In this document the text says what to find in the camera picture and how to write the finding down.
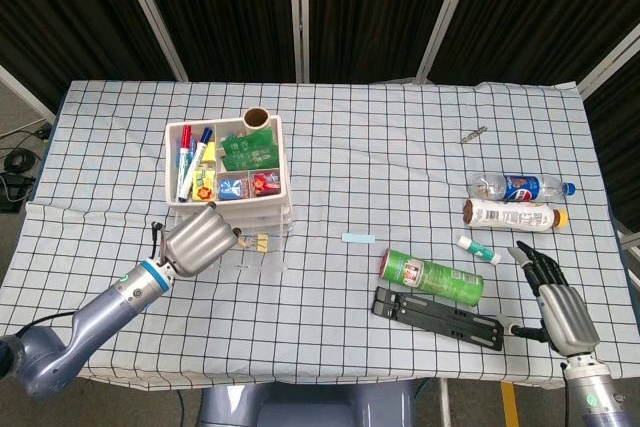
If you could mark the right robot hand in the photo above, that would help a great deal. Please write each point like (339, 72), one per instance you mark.
(567, 319)

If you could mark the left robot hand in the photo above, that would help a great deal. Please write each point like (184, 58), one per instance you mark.
(200, 242)

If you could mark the clear plastic drawer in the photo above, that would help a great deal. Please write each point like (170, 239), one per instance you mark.
(275, 259)

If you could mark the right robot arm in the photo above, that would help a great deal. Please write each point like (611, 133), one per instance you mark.
(592, 397)

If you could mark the white drawer organizer box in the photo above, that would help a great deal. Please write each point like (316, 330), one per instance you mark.
(282, 157)

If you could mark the wooden stick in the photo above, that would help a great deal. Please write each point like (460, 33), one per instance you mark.
(243, 243)

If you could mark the gold binder clip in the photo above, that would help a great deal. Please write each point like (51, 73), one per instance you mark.
(258, 243)
(265, 242)

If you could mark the yellow snack packet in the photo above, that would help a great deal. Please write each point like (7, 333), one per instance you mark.
(204, 183)

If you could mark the blue snack packet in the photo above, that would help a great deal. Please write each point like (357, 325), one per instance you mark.
(231, 188)

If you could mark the blue cap whiteboard marker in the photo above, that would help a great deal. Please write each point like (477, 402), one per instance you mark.
(197, 159)

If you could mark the red snack packet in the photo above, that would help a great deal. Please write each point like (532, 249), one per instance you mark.
(264, 183)

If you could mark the yellow sticky note block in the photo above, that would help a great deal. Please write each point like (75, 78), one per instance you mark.
(210, 152)

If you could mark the red cap whiteboard marker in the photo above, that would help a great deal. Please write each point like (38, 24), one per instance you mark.
(186, 147)

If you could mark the green tea packet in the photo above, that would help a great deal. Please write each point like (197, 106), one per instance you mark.
(247, 142)
(252, 160)

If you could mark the white green glue stick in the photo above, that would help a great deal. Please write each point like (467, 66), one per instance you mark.
(477, 249)

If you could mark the white bottle yellow cap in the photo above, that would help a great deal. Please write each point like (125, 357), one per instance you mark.
(510, 216)

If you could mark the black folding stand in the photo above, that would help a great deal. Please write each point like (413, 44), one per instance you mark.
(440, 319)

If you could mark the brown cardboard tube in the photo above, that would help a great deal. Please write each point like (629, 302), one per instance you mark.
(256, 118)

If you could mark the green chips can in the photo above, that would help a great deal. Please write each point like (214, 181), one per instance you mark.
(435, 279)

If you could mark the clear Pepsi bottle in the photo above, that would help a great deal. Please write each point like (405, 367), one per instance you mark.
(520, 187)

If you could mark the blue checked tablecloth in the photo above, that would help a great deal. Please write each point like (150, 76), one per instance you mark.
(320, 327)

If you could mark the light blue eraser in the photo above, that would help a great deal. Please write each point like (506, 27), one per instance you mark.
(358, 238)

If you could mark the grey plastic stool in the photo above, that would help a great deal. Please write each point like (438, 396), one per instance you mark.
(305, 404)

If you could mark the small metal screw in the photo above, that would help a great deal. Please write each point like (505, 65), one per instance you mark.
(472, 135)

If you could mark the black folding screen partition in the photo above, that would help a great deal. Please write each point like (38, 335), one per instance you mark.
(230, 7)

